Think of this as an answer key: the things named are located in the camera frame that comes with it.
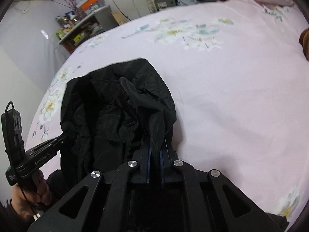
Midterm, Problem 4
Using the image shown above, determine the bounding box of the black puffer jacket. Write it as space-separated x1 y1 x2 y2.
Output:
45 57 290 232

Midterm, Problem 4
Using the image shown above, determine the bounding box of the person's left hand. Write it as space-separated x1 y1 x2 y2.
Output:
11 170 51 222

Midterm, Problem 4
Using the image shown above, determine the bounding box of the pink floral bed sheet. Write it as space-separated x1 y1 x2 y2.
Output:
26 0 308 224

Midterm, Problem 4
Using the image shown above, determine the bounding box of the wooden storage shelf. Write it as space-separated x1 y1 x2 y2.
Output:
58 5 118 53

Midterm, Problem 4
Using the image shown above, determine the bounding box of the orange plastic box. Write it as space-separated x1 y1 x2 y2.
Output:
77 0 105 12

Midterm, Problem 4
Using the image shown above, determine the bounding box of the brown plush blanket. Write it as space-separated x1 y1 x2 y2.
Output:
299 28 309 60

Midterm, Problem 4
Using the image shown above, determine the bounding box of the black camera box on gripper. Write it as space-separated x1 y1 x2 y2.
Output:
1 101 25 163

